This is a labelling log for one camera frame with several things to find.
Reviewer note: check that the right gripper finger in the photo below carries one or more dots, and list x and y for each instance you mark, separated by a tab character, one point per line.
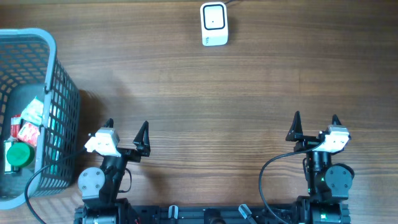
335	120
295	132

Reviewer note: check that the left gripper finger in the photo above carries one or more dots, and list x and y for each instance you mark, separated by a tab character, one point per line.
142	138
109	123

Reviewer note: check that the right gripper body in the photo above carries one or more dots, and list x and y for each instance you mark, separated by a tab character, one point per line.
308	142

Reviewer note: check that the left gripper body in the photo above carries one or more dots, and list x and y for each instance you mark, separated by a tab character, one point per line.
130	155

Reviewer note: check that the teal wet wipes pack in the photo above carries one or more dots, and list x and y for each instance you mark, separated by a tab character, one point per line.
33	112

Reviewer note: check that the red tissue pack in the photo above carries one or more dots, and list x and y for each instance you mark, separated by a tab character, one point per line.
29	134

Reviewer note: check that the green lid jar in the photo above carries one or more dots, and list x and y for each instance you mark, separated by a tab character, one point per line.
20	154

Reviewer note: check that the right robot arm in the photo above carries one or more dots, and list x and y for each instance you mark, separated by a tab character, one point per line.
328	183

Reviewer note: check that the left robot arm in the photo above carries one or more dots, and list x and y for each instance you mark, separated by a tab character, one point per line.
100	186

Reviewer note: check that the white barcode scanner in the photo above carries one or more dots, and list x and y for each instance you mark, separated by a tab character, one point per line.
214	24

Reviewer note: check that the grey plastic mesh basket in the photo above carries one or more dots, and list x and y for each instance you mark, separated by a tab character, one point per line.
30	68

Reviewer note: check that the red snack stick pack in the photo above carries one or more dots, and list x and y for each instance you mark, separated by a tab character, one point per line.
16	122

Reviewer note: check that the black mounting rail base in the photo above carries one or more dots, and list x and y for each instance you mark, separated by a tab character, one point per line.
174	214

